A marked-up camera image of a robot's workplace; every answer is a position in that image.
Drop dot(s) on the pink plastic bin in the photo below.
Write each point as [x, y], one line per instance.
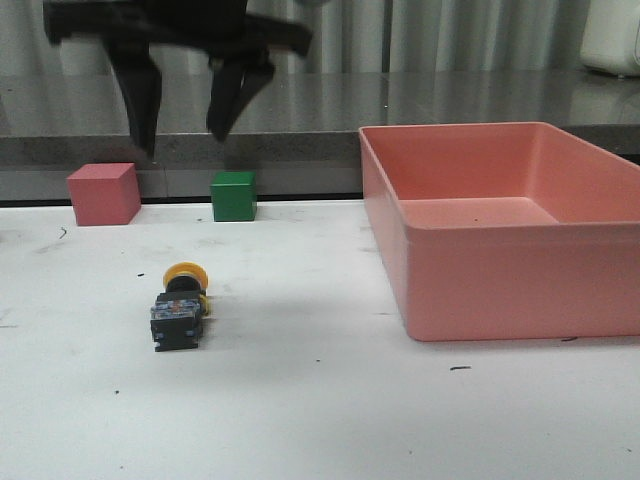
[492, 231]

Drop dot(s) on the pink wooden cube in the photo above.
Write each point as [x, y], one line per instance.
[104, 194]

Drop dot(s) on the white rice cooker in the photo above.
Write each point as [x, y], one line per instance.
[610, 41]

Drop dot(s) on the green wooden cube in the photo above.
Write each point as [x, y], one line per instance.
[233, 195]

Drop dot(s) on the grey stone counter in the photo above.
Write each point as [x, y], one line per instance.
[299, 135]

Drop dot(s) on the yellow push button switch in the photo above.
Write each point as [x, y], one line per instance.
[176, 317]

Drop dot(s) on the grey pleated curtain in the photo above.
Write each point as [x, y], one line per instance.
[348, 37]

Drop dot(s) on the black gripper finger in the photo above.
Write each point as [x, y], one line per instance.
[140, 83]
[235, 84]

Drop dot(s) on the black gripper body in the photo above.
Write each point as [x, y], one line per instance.
[222, 29]

